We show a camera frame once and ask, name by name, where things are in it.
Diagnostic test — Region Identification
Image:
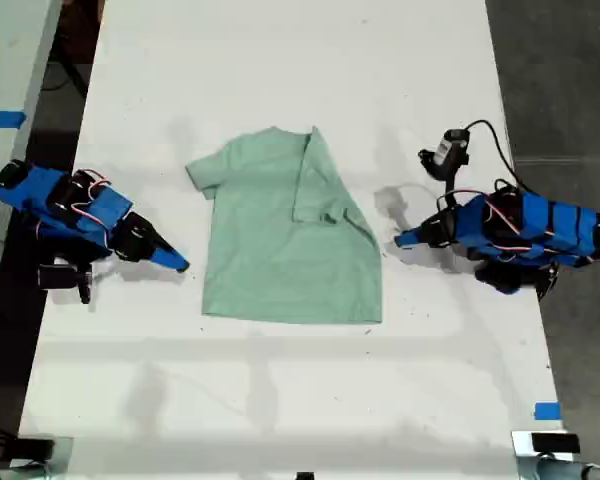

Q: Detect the pale green T-shirt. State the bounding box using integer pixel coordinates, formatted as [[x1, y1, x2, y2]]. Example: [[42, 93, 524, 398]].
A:
[[184, 125, 385, 326]]

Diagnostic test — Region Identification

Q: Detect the square blue tape piece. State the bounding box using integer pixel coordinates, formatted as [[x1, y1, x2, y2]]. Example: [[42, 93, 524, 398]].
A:
[[534, 401, 563, 422]]

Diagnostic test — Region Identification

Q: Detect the white side table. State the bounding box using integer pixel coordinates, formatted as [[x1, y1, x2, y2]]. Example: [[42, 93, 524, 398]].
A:
[[0, 0, 64, 321]]

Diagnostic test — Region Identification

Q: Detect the small black box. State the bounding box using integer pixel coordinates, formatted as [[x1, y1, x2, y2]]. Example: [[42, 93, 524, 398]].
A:
[[16, 437, 56, 462], [530, 432, 581, 454]]

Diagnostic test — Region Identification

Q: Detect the short black camera stalk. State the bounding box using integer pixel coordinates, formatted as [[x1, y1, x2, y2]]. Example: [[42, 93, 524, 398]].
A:
[[436, 169, 464, 212]]

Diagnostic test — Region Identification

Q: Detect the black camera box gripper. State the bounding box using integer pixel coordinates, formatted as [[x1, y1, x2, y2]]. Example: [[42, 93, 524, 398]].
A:
[[37, 262, 94, 305], [418, 128, 471, 181]]

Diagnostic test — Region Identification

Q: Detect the black camera cable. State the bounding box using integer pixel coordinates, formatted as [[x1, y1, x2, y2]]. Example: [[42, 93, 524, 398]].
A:
[[463, 119, 532, 194]]

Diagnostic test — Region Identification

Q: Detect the black floor cable loop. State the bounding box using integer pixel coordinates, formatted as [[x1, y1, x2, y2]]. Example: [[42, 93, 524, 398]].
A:
[[41, 47, 89, 99]]

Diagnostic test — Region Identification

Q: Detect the metal table clamp bracket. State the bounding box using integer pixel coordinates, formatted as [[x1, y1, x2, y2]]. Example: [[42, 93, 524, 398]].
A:
[[510, 430, 582, 480], [16, 436, 75, 475]]

